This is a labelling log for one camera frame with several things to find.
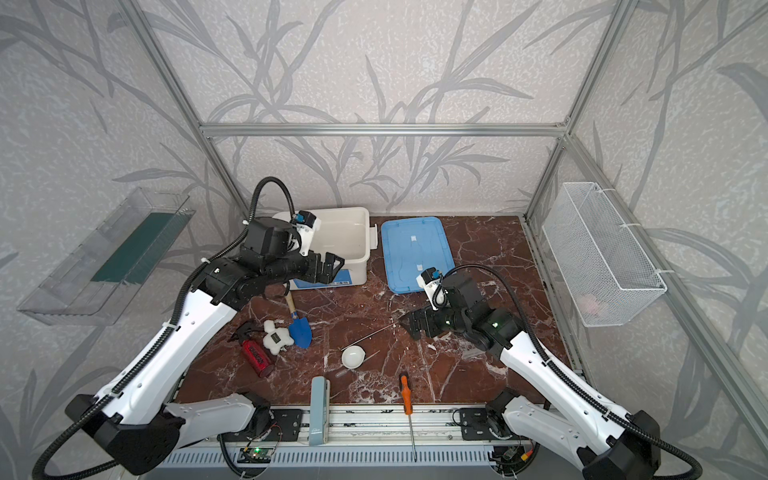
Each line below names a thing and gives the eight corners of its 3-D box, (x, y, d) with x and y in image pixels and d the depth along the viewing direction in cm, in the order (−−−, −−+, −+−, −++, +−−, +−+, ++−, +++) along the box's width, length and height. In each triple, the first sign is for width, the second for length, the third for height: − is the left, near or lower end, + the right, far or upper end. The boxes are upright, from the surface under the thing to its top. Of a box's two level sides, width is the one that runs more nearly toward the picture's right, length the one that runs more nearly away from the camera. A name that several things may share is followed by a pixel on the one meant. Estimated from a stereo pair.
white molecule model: (258, 336, 91) (252, 330, 87) (277, 320, 94) (273, 314, 91) (276, 358, 86) (271, 353, 83) (296, 341, 90) (292, 336, 86)
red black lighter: (233, 343, 89) (227, 338, 86) (258, 322, 93) (253, 317, 90) (266, 381, 82) (261, 376, 79) (291, 357, 87) (287, 352, 83)
